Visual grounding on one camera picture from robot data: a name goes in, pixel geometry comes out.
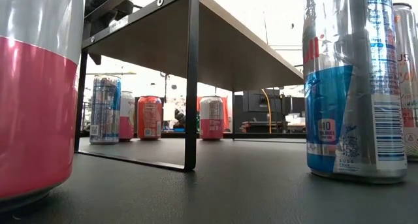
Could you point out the red soda can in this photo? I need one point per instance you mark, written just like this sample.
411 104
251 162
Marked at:
149 118

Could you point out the black table frame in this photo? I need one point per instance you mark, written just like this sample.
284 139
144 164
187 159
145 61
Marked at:
170 135

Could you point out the blue silver energy drink can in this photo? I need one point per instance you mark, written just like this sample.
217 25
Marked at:
330 119
104 113

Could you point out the white sign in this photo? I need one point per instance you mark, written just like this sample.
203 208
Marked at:
169 111

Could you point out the white boxes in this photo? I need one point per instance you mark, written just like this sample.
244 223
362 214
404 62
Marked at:
295 119

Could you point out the black cabinet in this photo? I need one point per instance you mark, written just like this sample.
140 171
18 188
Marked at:
251 103

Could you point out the black stand pole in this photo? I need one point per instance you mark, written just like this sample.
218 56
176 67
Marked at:
165 87

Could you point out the wooden board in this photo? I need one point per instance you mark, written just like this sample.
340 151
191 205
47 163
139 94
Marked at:
202 38

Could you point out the silver can black top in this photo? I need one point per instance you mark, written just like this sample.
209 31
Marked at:
408 70

